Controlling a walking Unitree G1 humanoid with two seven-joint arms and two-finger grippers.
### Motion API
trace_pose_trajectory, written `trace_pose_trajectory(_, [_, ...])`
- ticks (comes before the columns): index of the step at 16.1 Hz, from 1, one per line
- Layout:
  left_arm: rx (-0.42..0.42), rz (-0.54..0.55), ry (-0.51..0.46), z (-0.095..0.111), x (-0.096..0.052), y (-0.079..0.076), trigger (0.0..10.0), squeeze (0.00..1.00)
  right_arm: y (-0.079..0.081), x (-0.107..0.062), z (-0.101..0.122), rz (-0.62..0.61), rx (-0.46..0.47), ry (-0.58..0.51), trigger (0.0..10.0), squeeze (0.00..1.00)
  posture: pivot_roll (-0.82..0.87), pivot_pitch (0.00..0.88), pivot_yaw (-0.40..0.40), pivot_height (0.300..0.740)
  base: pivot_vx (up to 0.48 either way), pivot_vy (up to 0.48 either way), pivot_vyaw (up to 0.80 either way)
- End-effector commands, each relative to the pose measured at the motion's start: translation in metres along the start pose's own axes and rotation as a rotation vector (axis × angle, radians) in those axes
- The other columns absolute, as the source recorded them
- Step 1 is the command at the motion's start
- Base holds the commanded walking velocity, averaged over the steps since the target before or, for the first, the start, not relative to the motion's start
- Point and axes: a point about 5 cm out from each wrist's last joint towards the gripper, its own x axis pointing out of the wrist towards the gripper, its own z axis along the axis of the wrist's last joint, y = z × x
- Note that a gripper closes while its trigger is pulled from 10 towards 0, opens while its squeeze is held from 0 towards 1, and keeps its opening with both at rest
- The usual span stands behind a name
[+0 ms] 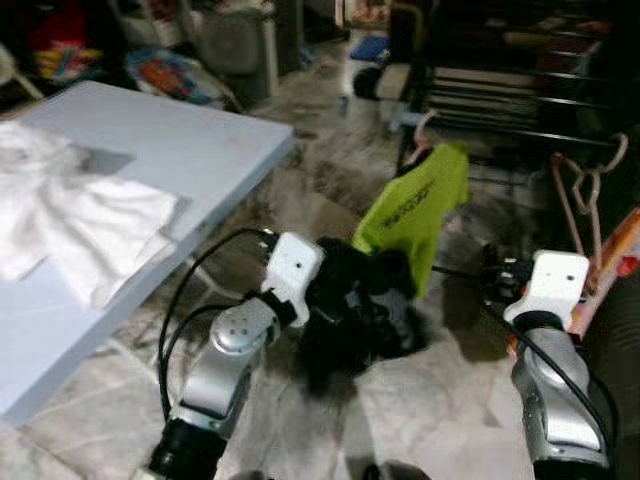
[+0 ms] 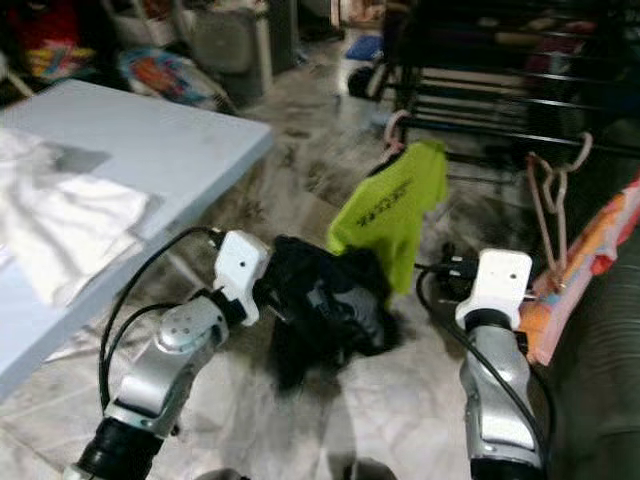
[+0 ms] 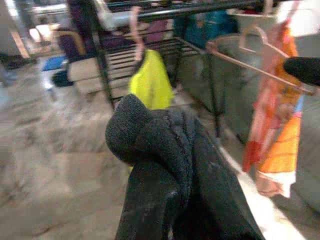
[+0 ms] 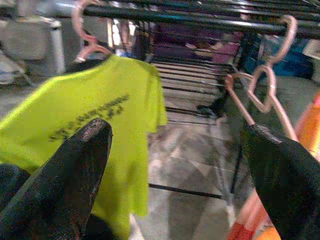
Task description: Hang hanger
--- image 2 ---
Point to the orange printed cloth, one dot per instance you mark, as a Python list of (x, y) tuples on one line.
[(590, 260)]

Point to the yellow-green printed shirt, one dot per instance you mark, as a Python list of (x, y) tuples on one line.
[(390, 212)]

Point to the black garment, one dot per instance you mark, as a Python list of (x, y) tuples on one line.
[(330, 345)]

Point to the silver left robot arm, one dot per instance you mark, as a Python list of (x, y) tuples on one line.
[(170, 360)]

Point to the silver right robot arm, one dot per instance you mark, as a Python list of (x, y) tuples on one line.
[(500, 410)]

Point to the small blue object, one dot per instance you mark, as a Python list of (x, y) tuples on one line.
[(365, 47)]

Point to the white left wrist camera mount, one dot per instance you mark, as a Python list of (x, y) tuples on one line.
[(245, 270)]

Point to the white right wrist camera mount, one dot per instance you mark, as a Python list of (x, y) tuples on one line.
[(500, 285)]

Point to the red cloth item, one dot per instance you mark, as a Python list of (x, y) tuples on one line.
[(50, 30)]

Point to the grey robot right leg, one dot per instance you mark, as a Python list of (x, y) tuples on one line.
[(370, 472)]

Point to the black metal drying rack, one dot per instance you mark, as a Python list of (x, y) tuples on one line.
[(500, 98)]

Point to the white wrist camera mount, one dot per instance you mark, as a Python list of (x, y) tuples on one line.
[(245, 270), (500, 285)]

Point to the colourful printed bag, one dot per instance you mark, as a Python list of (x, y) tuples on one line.
[(170, 78)]

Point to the pale pink plastic hanger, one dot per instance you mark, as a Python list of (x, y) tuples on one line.
[(588, 150), (558, 195)]

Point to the white folding table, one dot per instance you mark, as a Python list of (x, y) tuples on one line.
[(160, 130)]

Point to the grey bin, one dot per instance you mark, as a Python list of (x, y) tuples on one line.
[(232, 50)]

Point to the pink hanger under shirt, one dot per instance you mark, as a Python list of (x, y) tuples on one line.
[(390, 125)]

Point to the white garment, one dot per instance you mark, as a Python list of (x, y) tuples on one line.
[(60, 220)]

